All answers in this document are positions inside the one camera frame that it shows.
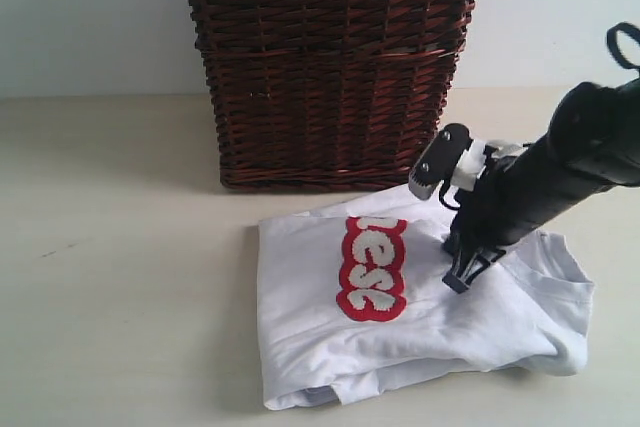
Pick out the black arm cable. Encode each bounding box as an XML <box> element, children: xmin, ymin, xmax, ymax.
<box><xmin>605</xmin><ymin>22</ymin><xmax>640</xmax><ymax>71</ymax></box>

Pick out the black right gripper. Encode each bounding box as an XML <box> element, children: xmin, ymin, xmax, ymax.
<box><xmin>408</xmin><ymin>123</ymin><xmax>530</xmax><ymax>294</ymax></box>

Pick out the white t-shirt red lettering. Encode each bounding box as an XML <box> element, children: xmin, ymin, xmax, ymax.
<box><xmin>257</xmin><ymin>186</ymin><xmax>594</xmax><ymax>410</ymax></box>

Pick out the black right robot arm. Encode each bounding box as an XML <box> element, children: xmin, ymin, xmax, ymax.
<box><xmin>408</xmin><ymin>80</ymin><xmax>639</xmax><ymax>293</ymax></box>

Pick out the dark brown wicker basket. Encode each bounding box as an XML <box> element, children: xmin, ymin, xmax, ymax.
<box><xmin>188</xmin><ymin>0</ymin><xmax>476</xmax><ymax>191</ymax></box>

